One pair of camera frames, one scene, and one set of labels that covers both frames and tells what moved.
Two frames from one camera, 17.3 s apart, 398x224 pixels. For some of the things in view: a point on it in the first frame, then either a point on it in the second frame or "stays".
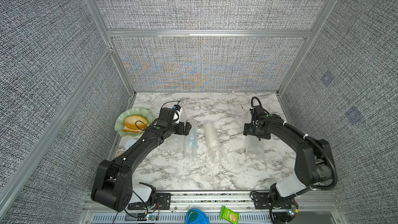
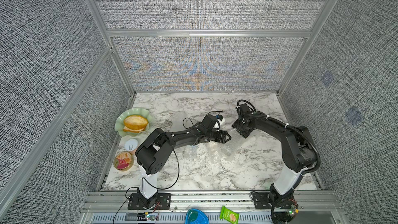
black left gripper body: (178, 128) -> (217, 137)
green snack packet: (226, 213) stays
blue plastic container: (195, 216) stays
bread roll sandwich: (134, 124) stays
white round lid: (129, 142) stays
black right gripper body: (252, 130) -> (238, 125)
